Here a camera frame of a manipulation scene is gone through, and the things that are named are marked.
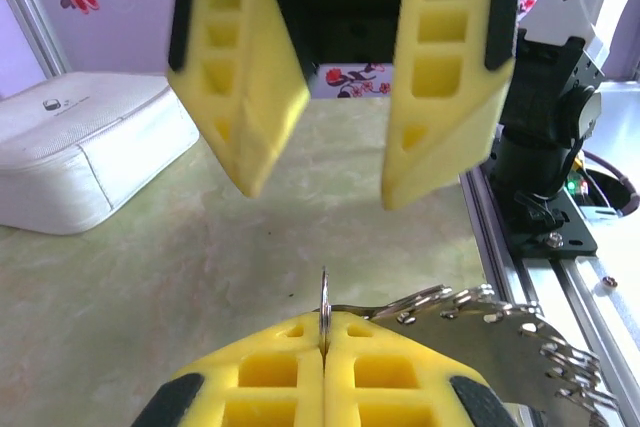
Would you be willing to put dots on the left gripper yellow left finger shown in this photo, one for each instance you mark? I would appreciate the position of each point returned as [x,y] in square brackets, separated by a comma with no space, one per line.
[260,377]

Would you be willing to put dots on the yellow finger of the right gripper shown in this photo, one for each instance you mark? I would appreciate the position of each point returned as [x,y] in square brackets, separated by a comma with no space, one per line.
[260,97]
[445,112]

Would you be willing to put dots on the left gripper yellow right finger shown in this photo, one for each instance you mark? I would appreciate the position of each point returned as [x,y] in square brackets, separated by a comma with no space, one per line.
[390,377]

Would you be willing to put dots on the metal keyring holder with rings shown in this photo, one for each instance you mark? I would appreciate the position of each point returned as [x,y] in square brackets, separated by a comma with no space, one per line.
[475,347]

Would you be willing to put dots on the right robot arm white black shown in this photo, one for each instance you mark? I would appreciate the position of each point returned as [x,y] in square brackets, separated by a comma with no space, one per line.
[540,112]

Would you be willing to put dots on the white zip pouch case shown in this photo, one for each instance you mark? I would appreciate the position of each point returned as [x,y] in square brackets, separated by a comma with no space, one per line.
[75,147]

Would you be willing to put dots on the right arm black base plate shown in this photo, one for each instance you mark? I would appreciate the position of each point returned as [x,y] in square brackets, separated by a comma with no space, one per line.
[575,242]

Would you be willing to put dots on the aluminium mounting rail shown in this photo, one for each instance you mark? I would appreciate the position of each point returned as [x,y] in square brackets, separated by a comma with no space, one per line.
[575,277]

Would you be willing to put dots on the aluminium frame post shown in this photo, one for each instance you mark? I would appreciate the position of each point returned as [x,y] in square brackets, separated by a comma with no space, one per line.
[36,12]

